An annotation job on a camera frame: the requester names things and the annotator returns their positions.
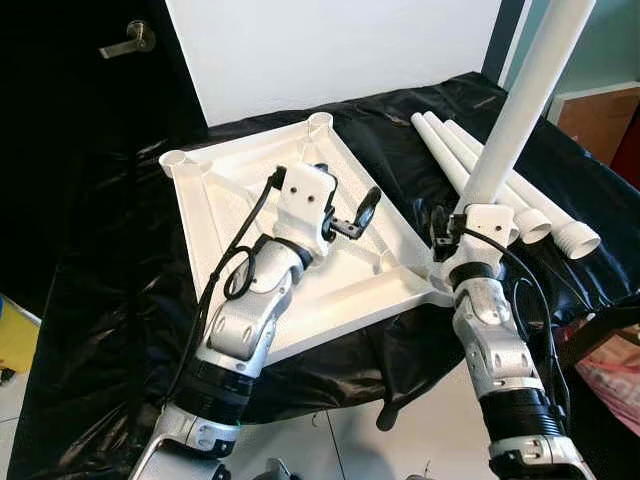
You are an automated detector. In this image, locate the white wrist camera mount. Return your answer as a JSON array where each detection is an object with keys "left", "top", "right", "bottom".
[
  {"left": 440, "top": 203, "right": 521, "bottom": 286},
  {"left": 272, "top": 163, "right": 339, "bottom": 263}
]

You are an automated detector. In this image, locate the yellow box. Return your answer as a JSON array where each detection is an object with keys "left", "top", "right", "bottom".
[{"left": 0, "top": 295, "right": 41, "bottom": 376}]

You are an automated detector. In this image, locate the pink paper bag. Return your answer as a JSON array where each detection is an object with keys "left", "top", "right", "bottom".
[{"left": 565, "top": 320, "right": 640, "bottom": 436}]

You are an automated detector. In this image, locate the dark wooden table leg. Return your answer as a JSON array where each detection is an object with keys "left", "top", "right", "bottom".
[{"left": 555, "top": 300, "right": 640, "bottom": 371}]

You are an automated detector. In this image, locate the grey robot left leg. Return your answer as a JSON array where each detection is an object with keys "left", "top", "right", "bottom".
[{"left": 255, "top": 458, "right": 301, "bottom": 480}]

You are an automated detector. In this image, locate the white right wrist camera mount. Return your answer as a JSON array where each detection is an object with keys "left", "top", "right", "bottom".
[{"left": 440, "top": 203, "right": 521, "bottom": 286}]

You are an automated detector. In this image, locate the black plastic sheet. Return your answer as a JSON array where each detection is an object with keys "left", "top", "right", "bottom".
[{"left": 10, "top": 72, "right": 640, "bottom": 480}]

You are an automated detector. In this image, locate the black door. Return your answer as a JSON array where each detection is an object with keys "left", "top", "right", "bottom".
[{"left": 0, "top": 0, "right": 206, "bottom": 301}]

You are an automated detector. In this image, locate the white plastic children table top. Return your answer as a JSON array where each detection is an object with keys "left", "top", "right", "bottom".
[{"left": 160, "top": 112, "right": 466, "bottom": 366}]

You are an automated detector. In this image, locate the dark red object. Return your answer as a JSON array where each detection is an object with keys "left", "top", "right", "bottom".
[{"left": 612, "top": 115, "right": 640, "bottom": 191}]

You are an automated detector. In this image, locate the brass door handle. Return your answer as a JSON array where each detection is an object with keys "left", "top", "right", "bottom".
[{"left": 98, "top": 20, "right": 158, "bottom": 59}]

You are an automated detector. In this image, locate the brown board with white frame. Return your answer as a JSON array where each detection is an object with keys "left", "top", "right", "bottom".
[{"left": 548, "top": 82, "right": 640, "bottom": 166}]

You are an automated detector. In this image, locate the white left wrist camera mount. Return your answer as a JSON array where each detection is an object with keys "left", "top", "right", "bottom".
[{"left": 272, "top": 163, "right": 339, "bottom": 263}]

